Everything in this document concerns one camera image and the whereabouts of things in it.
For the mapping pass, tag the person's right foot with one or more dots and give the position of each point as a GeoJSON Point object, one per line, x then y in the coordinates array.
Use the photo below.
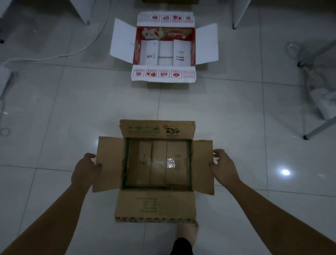
{"type": "Point", "coordinates": [187, 232]}

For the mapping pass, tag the person's right hand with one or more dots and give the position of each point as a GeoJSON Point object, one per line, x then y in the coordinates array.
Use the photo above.
{"type": "Point", "coordinates": [225, 170]}

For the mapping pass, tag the white and red carton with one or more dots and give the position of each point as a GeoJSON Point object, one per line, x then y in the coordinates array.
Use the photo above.
{"type": "Point", "coordinates": [123, 42]}

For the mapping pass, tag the person's right forearm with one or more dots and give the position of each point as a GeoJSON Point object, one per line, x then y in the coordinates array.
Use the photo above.
{"type": "Point", "coordinates": [275, 218]}

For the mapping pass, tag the narrow brown packet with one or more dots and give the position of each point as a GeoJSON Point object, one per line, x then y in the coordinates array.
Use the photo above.
{"type": "Point", "coordinates": [145, 163]}

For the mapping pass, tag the brown Rio printed carton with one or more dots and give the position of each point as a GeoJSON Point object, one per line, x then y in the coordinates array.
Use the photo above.
{"type": "Point", "coordinates": [155, 205]}

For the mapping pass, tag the wide brown printed packet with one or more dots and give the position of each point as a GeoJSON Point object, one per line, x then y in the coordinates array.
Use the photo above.
{"type": "Point", "coordinates": [178, 173]}

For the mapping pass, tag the white packet with coloured marks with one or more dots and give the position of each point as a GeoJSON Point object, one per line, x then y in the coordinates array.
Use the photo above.
{"type": "Point", "coordinates": [181, 52]}

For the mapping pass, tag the plain white packet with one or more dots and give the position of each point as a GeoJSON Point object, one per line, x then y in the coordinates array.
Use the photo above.
{"type": "Point", "coordinates": [165, 61]}
{"type": "Point", "coordinates": [165, 48]}

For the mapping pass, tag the white cabinet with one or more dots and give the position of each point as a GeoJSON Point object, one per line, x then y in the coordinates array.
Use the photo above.
{"type": "Point", "coordinates": [82, 10]}

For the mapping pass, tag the person's right leg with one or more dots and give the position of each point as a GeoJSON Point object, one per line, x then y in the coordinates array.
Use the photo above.
{"type": "Point", "coordinates": [182, 248]}

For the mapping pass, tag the person's left forearm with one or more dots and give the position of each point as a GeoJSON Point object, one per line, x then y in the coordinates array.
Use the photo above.
{"type": "Point", "coordinates": [50, 223]}

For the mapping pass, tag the white cabinet side panel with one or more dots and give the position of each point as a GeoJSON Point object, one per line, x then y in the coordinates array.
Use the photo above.
{"type": "Point", "coordinates": [240, 13]}

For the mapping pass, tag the white packet with barcode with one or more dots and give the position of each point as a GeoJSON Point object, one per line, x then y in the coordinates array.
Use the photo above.
{"type": "Point", "coordinates": [148, 52]}

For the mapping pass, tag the white plastic bag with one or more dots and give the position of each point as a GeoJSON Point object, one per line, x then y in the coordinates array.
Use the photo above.
{"type": "Point", "coordinates": [325, 102]}

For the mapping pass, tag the brown packet with clear tape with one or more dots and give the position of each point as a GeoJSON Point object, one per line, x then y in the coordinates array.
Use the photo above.
{"type": "Point", "coordinates": [158, 163]}

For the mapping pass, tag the grey metal stand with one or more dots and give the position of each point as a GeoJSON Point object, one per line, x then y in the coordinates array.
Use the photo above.
{"type": "Point", "coordinates": [317, 53]}

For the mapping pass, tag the person's left hand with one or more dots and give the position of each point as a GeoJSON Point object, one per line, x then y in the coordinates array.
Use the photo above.
{"type": "Point", "coordinates": [84, 173]}

